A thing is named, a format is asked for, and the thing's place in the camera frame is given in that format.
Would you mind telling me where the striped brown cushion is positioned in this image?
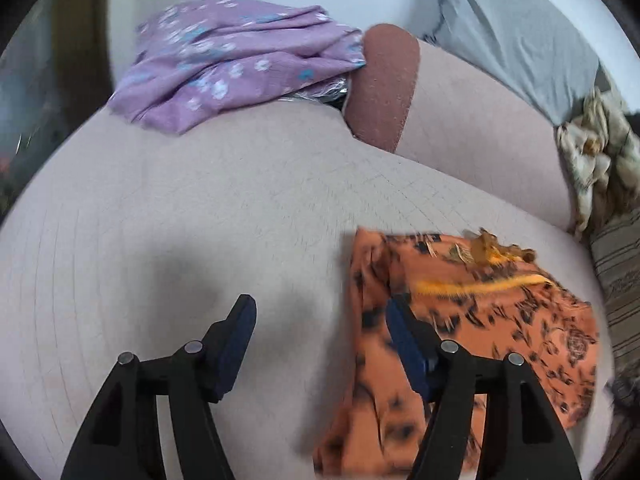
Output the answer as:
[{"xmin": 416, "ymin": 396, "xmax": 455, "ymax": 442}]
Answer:
[{"xmin": 589, "ymin": 210, "xmax": 640, "ymax": 376}]

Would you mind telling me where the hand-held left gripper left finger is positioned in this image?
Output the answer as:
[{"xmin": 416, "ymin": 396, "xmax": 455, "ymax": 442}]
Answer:
[{"xmin": 60, "ymin": 294, "xmax": 258, "ymax": 480}]

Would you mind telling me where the dark wooden cabinet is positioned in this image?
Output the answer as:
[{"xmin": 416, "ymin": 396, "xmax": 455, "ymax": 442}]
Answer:
[{"xmin": 0, "ymin": 0, "xmax": 117, "ymax": 233}]

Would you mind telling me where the beige bolster with brown end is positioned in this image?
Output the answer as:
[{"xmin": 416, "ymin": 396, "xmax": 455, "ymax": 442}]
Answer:
[{"xmin": 344, "ymin": 24, "xmax": 576, "ymax": 233}]

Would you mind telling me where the grey pillow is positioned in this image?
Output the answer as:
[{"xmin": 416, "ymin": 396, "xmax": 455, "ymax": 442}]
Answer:
[{"xmin": 425, "ymin": 0, "xmax": 601, "ymax": 126}]

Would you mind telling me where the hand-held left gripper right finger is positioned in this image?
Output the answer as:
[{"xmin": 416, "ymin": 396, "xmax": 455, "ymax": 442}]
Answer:
[{"xmin": 385, "ymin": 296, "xmax": 584, "ymax": 480}]

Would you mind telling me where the purple floral cloth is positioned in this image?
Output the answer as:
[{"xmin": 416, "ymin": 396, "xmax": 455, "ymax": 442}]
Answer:
[{"xmin": 107, "ymin": 0, "xmax": 368, "ymax": 136}]

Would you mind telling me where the clear plastic bag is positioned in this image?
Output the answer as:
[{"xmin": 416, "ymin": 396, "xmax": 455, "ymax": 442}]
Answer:
[{"xmin": 277, "ymin": 74, "xmax": 352, "ymax": 112}]

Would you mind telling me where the beige quilted bed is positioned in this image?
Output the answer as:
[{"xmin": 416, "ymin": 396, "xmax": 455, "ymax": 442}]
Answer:
[{"xmin": 0, "ymin": 95, "xmax": 621, "ymax": 480}]

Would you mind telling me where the orange black floral garment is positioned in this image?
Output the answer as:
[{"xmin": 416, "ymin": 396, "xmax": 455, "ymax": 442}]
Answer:
[{"xmin": 312, "ymin": 227, "xmax": 601, "ymax": 480}]

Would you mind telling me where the beige floral crumpled cloth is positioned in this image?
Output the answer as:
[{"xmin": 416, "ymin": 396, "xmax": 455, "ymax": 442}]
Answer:
[{"xmin": 555, "ymin": 87, "xmax": 640, "ymax": 242}]

